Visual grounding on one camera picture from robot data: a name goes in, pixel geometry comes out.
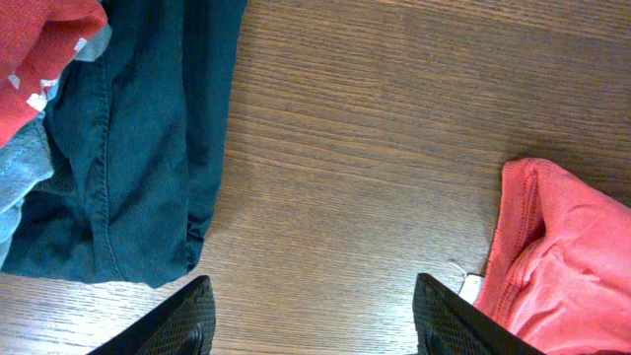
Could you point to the orange t-shirt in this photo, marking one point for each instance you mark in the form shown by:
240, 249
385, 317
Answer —
558, 272

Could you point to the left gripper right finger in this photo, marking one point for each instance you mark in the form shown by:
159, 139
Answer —
446, 324

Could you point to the folded grey garment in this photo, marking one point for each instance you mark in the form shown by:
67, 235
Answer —
25, 162

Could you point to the folded red soccer shirt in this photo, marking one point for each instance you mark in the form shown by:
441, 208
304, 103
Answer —
39, 38

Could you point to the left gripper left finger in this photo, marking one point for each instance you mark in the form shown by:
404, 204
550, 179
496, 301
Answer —
184, 324

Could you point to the folded navy garment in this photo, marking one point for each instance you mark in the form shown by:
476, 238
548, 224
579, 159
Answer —
137, 140

